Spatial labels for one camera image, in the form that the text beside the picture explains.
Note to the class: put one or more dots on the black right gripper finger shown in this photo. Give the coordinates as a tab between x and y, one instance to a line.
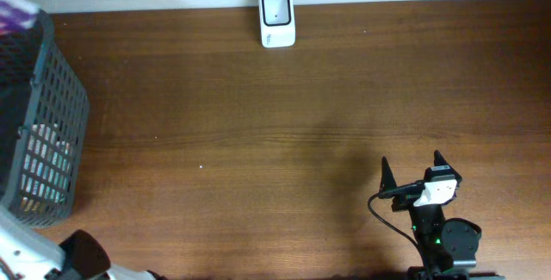
439	160
387	179

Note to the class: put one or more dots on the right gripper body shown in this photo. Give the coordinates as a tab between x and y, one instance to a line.
404	202

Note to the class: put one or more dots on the red purple tissue pack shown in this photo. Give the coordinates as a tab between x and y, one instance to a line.
18	15

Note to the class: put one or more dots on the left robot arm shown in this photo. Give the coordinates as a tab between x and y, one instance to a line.
26	254

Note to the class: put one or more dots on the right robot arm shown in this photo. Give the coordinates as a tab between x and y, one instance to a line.
447	247

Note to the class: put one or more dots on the white barcode scanner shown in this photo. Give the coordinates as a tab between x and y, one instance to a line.
277	23

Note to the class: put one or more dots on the grey plastic basket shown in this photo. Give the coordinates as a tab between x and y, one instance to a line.
44	114

